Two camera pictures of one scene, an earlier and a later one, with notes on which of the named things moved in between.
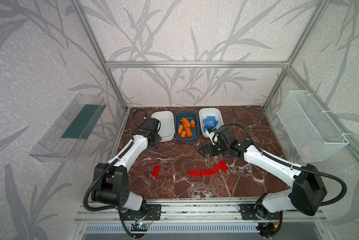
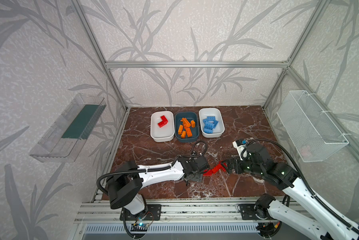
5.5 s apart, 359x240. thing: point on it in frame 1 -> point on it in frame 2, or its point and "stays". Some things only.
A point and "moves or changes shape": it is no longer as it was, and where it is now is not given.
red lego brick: x=155 y=173 moves or changes shape
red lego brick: x=216 y=168 stays
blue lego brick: x=206 y=121 stays
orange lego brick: x=189 y=132 stays
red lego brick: x=206 y=172 stays
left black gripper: x=154 y=139 -> x=201 y=165
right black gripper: x=213 y=148 -> x=232 y=164
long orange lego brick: x=185 y=122 stays
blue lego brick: x=211 y=118 stays
